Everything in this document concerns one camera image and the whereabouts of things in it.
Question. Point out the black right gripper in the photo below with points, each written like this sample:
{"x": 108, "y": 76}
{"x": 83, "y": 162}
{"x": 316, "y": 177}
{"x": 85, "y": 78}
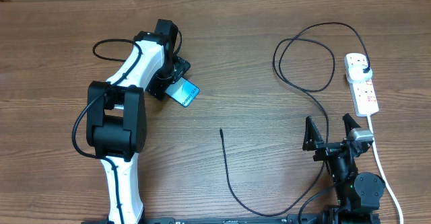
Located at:
{"x": 312, "y": 141}

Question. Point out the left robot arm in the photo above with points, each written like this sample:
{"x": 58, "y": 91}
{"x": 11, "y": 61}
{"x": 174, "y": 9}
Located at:
{"x": 116, "y": 125}

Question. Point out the white charger plug adapter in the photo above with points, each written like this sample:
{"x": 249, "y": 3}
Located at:
{"x": 356, "y": 74}

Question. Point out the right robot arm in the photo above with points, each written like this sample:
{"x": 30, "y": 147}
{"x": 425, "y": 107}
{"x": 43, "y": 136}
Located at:
{"x": 358, "y": 194}

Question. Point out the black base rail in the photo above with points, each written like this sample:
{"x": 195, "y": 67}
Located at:
{"x": 290, "y": 219}

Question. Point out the blue-screen smartphone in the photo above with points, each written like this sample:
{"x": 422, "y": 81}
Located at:
{"x": 183, "y": 92}

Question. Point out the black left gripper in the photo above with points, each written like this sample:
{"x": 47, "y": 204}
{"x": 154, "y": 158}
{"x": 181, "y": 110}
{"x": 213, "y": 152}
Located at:
{"x": 181, "y": 65}

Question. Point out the white power strip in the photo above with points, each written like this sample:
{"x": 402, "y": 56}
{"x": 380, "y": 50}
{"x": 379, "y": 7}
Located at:
{"x": 363, "y": 93}

